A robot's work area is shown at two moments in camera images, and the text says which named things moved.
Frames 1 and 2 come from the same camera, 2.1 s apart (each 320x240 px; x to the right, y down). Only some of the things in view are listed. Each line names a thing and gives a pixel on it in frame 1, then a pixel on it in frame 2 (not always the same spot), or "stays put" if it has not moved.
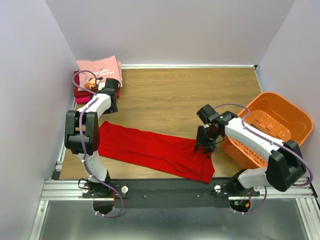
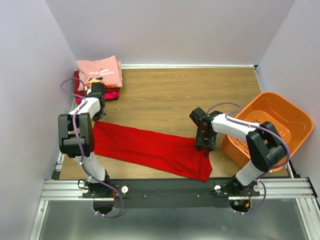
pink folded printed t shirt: x=108 y=67 stays put
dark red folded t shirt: x=78 y=93 stays put
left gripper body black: x=112 y=108 to x=97 y=88
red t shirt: x=173 y=152 stays put
